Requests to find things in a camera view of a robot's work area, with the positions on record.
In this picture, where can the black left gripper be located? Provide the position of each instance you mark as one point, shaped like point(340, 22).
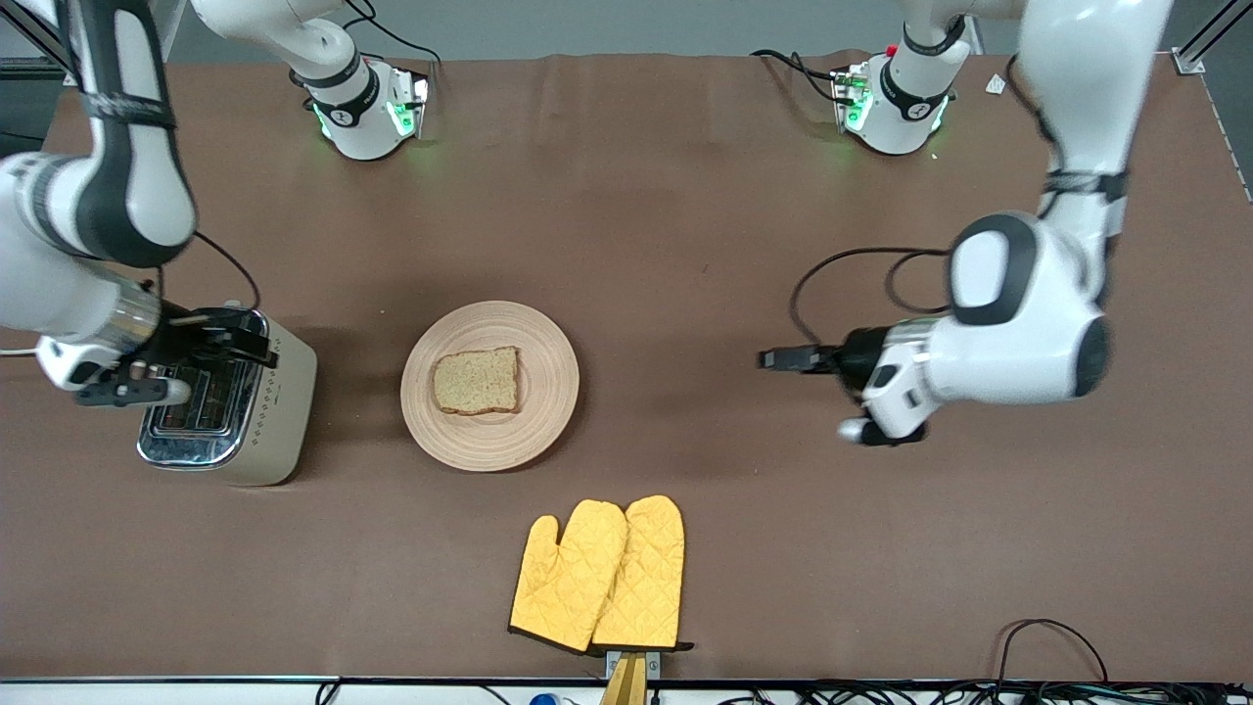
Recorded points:
point(856, 358)

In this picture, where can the wooden stick with metal bracket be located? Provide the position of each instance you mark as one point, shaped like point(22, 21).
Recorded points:
point(626, 681)

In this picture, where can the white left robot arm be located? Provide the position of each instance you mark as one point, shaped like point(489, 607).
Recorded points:
point(1028, 323)

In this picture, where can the beige chrome two-slot toaster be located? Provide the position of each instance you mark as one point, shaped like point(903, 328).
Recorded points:
point(279, 421)

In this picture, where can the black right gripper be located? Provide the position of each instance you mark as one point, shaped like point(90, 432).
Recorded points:
point(189, 334)

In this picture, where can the brown toast slice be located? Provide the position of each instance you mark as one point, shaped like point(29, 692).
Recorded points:
point(477, 382)

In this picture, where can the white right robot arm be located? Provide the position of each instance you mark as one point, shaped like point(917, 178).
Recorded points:
point(127, 176)

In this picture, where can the round light wooden plate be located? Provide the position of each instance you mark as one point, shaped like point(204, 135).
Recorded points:
point(489, 446)

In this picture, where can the brown table cover sheet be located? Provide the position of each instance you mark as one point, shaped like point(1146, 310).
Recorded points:
point(685, 225)

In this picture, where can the aluminium frame profile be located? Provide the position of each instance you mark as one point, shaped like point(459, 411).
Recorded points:
point(1199, 44)
point(29, 39)

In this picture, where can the small white paper scrap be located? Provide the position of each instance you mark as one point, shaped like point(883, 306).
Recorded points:
point(996, 84)

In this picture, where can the yellow quilted oven mitt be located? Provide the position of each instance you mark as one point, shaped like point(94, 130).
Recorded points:
point(568, 578)
point(646, 578)

